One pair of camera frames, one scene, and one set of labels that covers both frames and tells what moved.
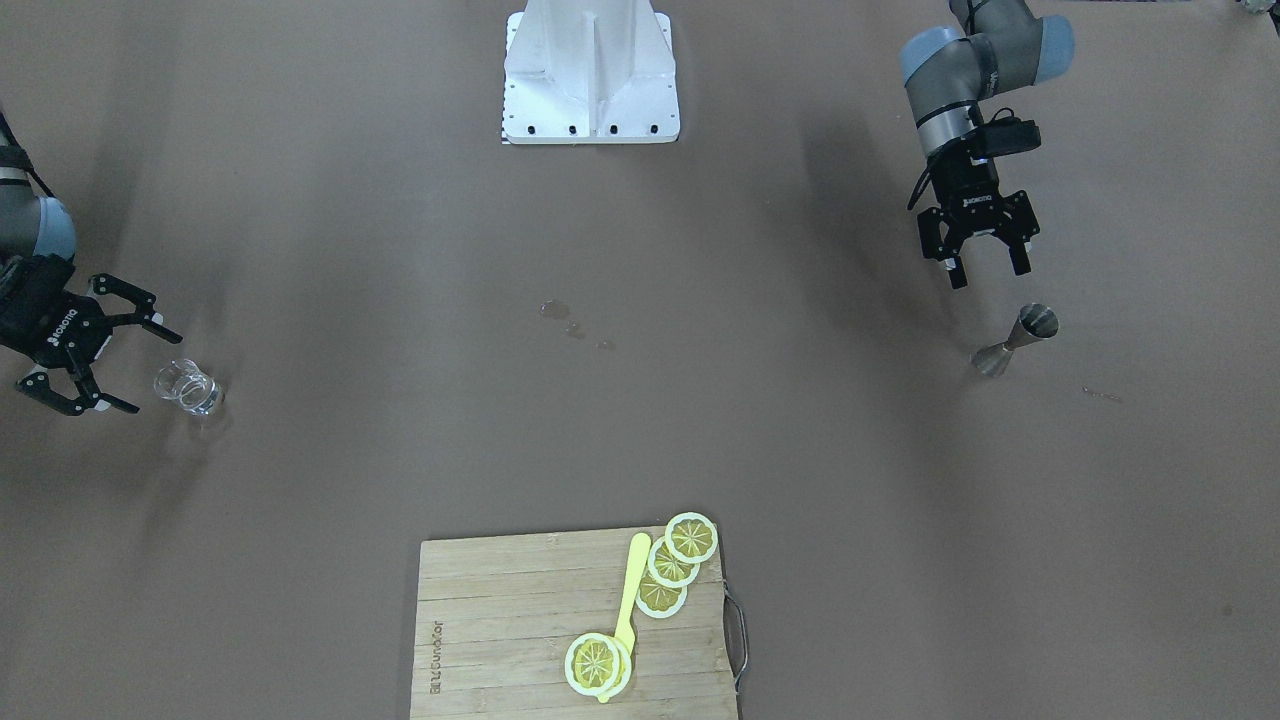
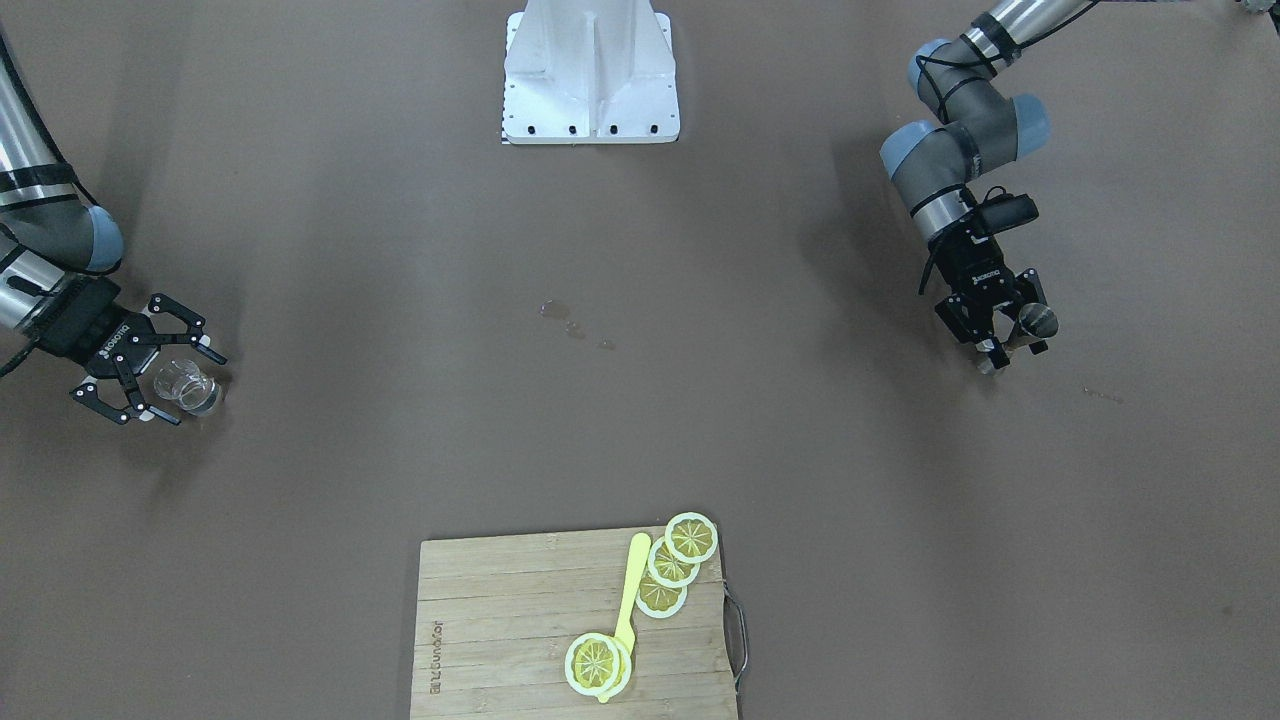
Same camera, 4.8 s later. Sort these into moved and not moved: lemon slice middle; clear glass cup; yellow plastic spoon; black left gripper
Moved: black left gripper
Not moved: clear glass cup; yellow plastic spoon; lemon slice middle
